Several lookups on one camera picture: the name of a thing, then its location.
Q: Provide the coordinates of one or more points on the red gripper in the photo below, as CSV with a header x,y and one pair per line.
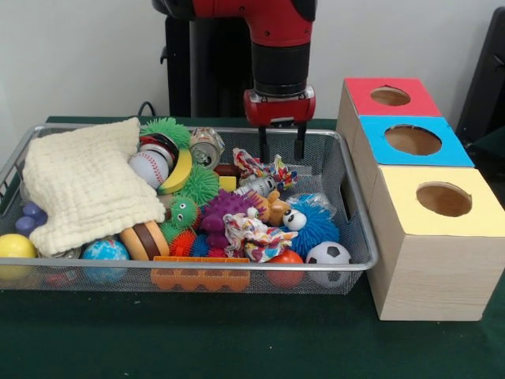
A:
x,y
280,110

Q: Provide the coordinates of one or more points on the crushed drink can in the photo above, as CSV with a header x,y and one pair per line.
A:
x,y
207,147

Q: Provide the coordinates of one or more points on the green puffer ball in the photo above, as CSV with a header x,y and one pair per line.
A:
x,y
161,127

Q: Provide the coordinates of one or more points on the cream waffle cloth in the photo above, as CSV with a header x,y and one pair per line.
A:
x,y
87,185

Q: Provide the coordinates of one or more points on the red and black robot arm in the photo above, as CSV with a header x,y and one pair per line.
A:
x,y
280,39

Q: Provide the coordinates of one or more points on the wooden box with three holes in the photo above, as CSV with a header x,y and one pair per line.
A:
x,y
430,276

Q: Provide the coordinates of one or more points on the crushed clear plastic bottle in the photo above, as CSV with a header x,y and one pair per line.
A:
x,y
321,201

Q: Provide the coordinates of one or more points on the purple spiky toy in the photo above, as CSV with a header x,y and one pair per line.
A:
x,y
227,209

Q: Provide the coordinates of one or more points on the blue puffer ball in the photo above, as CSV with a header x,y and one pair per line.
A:
x,y
315,233

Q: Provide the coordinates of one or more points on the soccer ball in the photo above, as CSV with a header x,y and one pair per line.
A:
x,y
329,256

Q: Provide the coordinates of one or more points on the white baseball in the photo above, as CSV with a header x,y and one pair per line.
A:
x,y
149,168

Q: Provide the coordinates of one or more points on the toy hamburger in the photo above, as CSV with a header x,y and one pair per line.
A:
x,y
144,241

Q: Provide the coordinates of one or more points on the dark green table cloth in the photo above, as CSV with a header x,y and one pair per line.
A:
x,y
493,146
236,335

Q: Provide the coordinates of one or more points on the black chair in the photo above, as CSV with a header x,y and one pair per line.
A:
x,y
485,79

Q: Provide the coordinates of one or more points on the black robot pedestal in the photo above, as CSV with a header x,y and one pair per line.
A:
x,y
213,71

